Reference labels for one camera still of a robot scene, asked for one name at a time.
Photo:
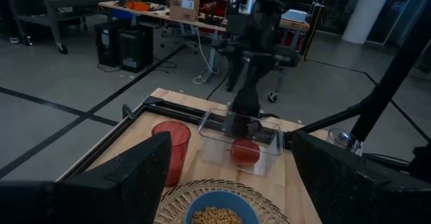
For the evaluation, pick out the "white box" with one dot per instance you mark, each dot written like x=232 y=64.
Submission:
x=294 y=15

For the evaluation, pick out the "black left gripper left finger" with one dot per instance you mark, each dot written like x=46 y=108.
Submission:
x=134 y=183

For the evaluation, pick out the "clear glass cup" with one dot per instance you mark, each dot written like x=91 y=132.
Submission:
x=355 y=143

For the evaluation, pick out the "cereal rings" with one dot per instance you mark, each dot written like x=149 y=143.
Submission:
x=217 y=215

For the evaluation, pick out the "orange tool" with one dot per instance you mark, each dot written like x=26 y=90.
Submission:
x=138 y=5

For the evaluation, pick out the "long wooden workbench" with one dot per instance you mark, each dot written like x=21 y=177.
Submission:
x=158 y=13

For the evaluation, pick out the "clear plastic container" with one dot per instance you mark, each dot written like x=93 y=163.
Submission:
x=215 y=150

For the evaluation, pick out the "round woven straw placemat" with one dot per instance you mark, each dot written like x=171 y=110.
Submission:
x=269 y=210

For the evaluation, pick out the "cardboard box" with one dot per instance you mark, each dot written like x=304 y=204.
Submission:
x=183 y=8

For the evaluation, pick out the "red apple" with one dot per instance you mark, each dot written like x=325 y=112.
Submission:
x=245 y=152

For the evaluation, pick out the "black computer tower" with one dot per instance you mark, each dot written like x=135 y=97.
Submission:
x=134 y=49
x=107 y=44

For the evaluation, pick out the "black metal clamp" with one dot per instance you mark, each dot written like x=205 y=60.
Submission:
x=128 y=111

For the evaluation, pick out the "grey rolling workbench cart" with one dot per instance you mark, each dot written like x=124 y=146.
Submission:
x=50 y=2

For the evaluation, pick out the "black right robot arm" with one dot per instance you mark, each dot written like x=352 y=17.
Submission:
x=259 y=49

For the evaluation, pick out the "blue bowl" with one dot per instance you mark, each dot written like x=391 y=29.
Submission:
x=222 y=198

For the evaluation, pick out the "black diagonal frame strut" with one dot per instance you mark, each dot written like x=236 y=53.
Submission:
x=397 y=76

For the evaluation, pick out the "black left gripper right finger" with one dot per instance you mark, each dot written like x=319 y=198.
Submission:
x=336 y=183

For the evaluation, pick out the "blue storage bin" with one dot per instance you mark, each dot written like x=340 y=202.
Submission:
x=123 y=14

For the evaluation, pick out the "white round pillar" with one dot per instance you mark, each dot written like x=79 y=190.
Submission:
x=367 y=12

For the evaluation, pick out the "red plastic tumbler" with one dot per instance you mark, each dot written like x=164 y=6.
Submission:
x=176 y=150

